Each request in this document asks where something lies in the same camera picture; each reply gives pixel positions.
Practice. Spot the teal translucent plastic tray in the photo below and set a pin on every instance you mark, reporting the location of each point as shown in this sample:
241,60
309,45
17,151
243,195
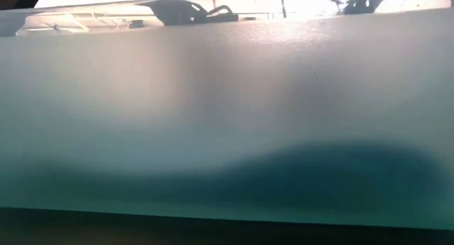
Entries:
106,113

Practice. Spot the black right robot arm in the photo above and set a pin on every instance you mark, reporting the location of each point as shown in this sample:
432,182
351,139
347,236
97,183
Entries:
361,3

